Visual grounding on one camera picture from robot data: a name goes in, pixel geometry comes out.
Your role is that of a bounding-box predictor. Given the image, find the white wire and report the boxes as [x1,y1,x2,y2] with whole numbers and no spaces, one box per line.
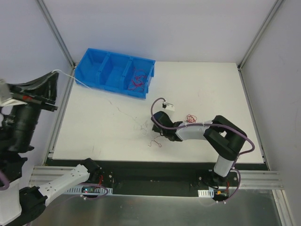
[52,69,151,137]

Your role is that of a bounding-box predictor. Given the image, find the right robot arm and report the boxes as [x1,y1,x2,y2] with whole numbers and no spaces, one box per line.
[151,111,247,189]

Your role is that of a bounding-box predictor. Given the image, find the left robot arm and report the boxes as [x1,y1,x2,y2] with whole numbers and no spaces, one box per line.
[0,70,102,226]

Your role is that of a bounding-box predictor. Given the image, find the blue compartment bin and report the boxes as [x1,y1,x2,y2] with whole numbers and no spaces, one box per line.
[75,48,156,99]

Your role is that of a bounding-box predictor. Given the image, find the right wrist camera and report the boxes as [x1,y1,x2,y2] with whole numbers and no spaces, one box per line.
[162,101,175,112]

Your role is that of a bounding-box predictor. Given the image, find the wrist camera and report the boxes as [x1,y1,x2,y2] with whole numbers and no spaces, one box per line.
[162,101,175,112]
[0,79,26,107]

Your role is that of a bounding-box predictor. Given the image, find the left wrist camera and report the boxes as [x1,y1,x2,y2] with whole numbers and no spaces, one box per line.
[0,79,26,107]

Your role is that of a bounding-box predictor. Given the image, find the red wires in bin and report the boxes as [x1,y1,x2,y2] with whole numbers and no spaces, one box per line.
[127,67,149,93]

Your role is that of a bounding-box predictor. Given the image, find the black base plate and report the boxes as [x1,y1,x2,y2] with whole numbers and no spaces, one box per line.
[46,159,239,196]

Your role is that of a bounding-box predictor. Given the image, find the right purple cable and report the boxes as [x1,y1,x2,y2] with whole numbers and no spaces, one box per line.
[150,97,256,208]

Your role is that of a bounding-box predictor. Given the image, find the left aluminium frame post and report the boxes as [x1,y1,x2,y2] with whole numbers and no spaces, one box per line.
[35,0,76,69]

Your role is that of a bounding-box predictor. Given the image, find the aluminium frame post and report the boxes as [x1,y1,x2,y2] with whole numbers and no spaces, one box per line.
[238,0,285,72]
[35,0,76,69]

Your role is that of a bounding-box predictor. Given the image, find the right white cable duct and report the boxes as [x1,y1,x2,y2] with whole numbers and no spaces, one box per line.
[198,189,214,198]

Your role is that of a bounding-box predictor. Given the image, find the white cable duct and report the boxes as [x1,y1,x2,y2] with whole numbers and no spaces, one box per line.
[64,185,113,196]
[198,189,214,198]

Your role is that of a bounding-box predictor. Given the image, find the left white cable duct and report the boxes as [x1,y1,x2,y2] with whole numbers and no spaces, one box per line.
[64,185,113,196]

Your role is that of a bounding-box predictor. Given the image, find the aluminium front rail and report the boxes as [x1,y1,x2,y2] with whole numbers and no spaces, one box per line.
[29,166,284,190]

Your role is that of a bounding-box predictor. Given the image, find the right aluminium frame post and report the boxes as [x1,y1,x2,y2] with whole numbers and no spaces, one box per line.
[238,0,285,72]

